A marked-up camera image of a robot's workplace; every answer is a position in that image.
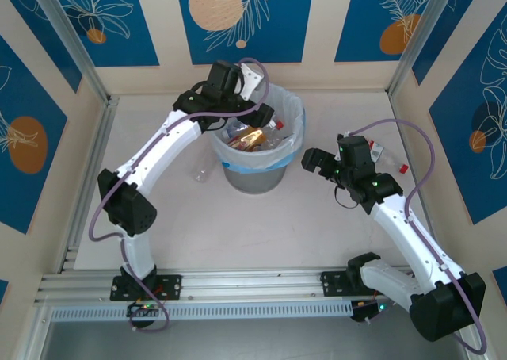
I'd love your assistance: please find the black controller board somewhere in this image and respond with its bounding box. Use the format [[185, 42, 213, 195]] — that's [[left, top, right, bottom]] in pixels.
[[350, 300, 388, 324], [126, 301, 162, 320]]

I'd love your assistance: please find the orange snack wrapper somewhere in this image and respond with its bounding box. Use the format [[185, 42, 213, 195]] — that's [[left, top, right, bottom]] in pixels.
[[227, 126, 267, 151]]

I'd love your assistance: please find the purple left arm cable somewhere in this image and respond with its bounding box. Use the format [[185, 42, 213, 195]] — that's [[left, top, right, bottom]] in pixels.
[[90, 57, 273, 333]]

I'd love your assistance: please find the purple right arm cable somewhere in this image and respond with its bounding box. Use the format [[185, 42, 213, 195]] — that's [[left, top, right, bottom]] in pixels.
[[346, 118, 488, 355]]

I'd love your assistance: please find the grey round bin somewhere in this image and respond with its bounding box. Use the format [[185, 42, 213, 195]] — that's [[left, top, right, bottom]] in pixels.
[[221, 157, 293, 196]]

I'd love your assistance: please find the crushed clear capless bottle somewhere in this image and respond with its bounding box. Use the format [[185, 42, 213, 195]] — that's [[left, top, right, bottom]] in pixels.
[[192, 153, 217, 185]]

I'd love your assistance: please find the aluminium front rail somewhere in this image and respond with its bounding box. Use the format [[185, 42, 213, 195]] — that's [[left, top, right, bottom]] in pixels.
[[37, 267, 413, 302]]

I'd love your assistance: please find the red cap bottle barcode label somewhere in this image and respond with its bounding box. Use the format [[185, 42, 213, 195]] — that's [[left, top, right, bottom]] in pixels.
[[364, 137, 410, 175]]

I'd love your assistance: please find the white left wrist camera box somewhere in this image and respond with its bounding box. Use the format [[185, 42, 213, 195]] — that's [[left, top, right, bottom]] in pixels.
[[238, 61, 265, 101]]

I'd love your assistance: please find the white plastic bin liner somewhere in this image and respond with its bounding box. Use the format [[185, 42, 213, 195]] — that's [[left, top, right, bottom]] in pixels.
[[208, 84, 307, 174]]

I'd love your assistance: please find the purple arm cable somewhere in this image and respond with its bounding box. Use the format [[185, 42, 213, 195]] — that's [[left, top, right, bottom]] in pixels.
[[346, 118, 488, 355], [90, 57, 273, 333]]

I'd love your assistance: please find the grey slotted cable duct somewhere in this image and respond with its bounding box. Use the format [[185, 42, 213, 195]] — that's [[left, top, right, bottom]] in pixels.
[[50, 299, 354, 322]]

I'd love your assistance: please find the aluminium side rail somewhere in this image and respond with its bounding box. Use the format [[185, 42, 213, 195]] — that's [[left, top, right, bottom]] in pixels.
[[59, 96, 120, 274], [387, 92, 471, 293]]

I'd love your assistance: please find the thin black cable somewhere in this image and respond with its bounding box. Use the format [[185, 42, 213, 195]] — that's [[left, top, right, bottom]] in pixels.
[[332, 177, 357, 209]]

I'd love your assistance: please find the aluminium frame post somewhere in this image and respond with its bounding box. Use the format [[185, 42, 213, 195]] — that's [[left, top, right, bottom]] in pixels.
[[387, 0, 455, 99], [29, 0, 110, 105]]

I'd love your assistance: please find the clear bottle red white label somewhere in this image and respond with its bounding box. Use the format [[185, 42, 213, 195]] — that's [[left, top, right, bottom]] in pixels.
[[259, 120, 286, 147]]

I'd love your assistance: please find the blue floral wall panel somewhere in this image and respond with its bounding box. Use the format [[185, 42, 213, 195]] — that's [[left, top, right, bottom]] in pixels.
[[429, 9, 507, 225], [175, 0, 316, 66], [334, 0, 441, 63], [0, 34, 69, 235], [411, 0, 507, 86], [49, 0, 161, 68], [0, 0, 83, 94]]

